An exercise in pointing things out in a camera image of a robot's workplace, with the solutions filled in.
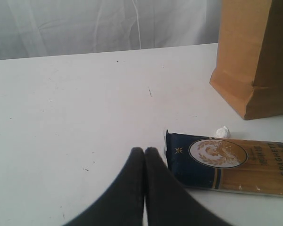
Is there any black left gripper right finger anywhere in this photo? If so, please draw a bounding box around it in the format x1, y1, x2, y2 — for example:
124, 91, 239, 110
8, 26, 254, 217
143, 146, 210, 226

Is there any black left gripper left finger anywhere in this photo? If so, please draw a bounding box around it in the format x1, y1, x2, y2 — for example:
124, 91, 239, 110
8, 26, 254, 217
66, 147, 145, 226

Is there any brown paper bag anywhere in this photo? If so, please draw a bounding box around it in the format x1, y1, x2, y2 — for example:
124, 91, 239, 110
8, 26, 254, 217
210, 0, 283, 120

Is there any white wrapped candy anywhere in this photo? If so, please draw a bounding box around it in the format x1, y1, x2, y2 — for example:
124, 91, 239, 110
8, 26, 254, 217
216, 126, 231, 138

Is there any spaghetti packet navy blue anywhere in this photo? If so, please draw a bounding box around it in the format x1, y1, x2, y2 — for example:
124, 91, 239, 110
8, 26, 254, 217
165, 132, 283, 196

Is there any white curtain backdrop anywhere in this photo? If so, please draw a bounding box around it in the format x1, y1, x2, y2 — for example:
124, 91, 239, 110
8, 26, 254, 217
0, 0, 222, 60

